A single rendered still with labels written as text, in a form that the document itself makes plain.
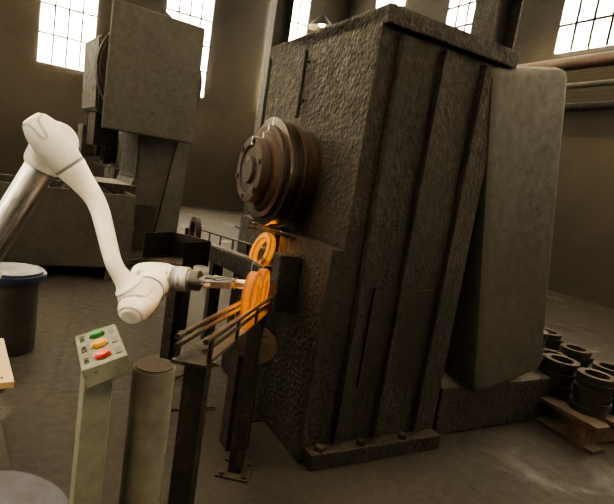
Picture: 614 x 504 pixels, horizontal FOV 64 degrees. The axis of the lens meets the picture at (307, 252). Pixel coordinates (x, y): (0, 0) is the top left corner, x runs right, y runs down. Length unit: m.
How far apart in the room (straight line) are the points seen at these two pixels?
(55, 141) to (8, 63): 10.37
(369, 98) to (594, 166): 6.63
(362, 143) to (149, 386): 1.09
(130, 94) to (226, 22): 8.51
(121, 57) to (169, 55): 0.42
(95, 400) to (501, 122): 1.83
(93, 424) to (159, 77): 3.67
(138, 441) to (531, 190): 1.91
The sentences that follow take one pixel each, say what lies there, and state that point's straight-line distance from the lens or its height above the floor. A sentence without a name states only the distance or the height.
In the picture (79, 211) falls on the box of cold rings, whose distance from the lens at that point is 4.41.
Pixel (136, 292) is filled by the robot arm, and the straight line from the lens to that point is 1.70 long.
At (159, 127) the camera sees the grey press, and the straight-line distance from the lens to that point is 4.72.
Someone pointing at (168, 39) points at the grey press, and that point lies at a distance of 4.82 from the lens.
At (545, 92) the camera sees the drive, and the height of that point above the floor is 1.64.
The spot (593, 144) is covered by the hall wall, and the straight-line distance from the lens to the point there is 8.39.
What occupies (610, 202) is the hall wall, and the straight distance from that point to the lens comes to 8.09.
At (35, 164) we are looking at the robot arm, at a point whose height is 1.02.
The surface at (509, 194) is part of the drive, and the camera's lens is 2.38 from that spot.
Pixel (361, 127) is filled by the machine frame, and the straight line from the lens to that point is 1.89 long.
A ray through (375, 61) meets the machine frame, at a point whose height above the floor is 1.56.
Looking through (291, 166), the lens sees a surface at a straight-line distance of 1.99.
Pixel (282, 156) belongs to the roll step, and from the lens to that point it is 2.03.
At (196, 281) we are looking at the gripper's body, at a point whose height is 0.70.
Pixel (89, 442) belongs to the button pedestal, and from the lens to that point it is 1.51.
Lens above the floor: 1.12
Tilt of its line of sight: 8 degrees down
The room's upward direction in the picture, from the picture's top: 9 degrees clockwise
